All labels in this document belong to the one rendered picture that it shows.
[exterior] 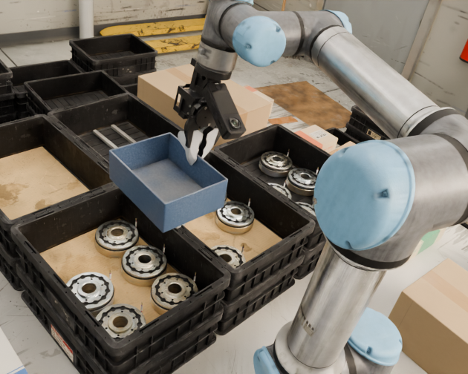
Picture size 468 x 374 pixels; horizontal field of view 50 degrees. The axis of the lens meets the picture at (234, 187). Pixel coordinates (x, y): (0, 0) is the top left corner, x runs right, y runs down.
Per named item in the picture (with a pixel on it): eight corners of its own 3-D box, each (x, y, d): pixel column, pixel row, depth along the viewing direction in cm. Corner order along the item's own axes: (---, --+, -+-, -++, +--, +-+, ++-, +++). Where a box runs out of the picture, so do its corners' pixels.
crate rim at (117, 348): (232, 283, 107) (235, 276, 106) (114, 360, 88) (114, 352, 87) (124, 188, 127) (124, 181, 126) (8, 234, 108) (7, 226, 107)
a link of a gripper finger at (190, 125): (197, 143, 103) (207, 105, 99) (201, 148, 102) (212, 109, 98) (177, 145, 100) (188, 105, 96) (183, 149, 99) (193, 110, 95)
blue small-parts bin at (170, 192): (223, 206, 102) (228, 179, 98) (163, 233, 93) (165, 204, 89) (168, 158, 113) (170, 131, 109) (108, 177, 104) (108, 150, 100)
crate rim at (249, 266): (316, 230, 126) (318, 222, 125) (232, 283, 107) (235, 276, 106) (209, 154, 146) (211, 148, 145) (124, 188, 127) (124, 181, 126)
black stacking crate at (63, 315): (225, 312, 113) (233, 277, 106) (114, 389, 94) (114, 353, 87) (122, 217, 133) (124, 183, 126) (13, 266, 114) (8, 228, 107)
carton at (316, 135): (310, 140, 205) (315, 124, 201) (333, 154, 199) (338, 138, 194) (284, 150, 195) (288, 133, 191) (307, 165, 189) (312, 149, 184)
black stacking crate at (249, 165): (366, 215, 151) (378, 185, 144) (307, 256, 132) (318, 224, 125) (270, 153, 171) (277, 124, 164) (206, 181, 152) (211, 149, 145)
